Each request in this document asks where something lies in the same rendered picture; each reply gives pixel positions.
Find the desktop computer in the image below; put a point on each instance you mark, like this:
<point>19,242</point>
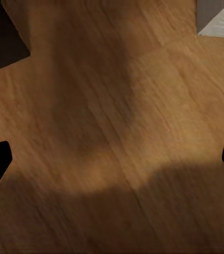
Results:
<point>210,18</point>

